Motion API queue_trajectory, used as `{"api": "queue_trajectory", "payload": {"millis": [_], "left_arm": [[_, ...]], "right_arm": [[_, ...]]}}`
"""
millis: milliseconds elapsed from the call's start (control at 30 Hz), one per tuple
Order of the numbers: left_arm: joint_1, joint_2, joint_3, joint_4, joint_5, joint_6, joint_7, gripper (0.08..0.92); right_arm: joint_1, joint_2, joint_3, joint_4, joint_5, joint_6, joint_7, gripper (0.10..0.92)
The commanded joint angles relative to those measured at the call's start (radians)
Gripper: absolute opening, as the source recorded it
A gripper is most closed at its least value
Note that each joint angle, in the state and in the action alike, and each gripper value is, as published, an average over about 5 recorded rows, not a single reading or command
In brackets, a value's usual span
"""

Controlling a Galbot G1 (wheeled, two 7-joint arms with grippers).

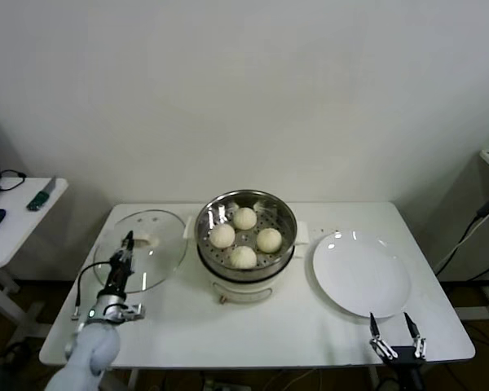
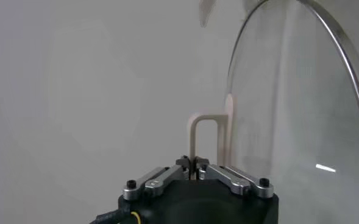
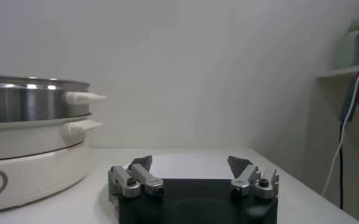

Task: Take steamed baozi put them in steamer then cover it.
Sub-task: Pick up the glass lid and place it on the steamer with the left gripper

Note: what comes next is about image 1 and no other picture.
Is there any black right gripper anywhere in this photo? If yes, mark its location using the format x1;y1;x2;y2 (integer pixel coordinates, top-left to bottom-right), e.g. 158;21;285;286
369;312;428;391

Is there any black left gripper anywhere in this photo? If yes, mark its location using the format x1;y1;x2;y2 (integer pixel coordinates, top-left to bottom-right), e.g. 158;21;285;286
101;230;134;301

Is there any glass lid with white handle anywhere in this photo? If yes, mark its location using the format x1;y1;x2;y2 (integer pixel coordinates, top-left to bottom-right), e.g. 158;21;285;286
93;209;188;295

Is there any white steamed baozi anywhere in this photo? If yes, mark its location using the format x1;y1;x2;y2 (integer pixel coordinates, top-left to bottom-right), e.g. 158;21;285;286
232;206;258;231
255;227;284;253
229;244;258;270
209;224;236;249

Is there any perforated steel steamer basket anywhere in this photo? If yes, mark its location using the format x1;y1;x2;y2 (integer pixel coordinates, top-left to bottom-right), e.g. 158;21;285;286
182;188;311;283

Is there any white table leg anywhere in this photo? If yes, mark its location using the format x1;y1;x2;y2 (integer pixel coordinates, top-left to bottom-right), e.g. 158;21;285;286
124;368;142;391
366;366;382;391

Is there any white round plate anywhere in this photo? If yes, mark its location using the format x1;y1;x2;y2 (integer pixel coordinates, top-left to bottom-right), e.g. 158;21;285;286
312;231;412;319

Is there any white side table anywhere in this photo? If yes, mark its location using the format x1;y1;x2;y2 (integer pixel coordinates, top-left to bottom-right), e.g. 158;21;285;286
0;176;70;347

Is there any white electric cooker base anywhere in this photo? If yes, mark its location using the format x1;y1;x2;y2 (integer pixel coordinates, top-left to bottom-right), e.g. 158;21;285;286
183;222;310;305

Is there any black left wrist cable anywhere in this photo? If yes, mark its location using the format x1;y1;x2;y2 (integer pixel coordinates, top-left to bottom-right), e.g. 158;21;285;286
71;261;117;321

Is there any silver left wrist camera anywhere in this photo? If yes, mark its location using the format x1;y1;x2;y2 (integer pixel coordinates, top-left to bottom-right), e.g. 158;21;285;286
113;303;146;323

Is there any green handled knife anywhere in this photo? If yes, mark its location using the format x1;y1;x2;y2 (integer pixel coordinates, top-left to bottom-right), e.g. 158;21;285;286
26;174;58;213

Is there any black laptop cable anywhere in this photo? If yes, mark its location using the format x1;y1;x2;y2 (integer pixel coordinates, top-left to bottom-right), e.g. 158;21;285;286
0;169;28;193

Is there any floor cable bundle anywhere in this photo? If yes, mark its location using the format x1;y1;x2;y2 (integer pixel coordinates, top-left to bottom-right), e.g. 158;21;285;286
0;340;33;380

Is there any black plug with cable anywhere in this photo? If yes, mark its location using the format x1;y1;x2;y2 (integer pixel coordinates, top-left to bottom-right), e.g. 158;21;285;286
434;194;489;282

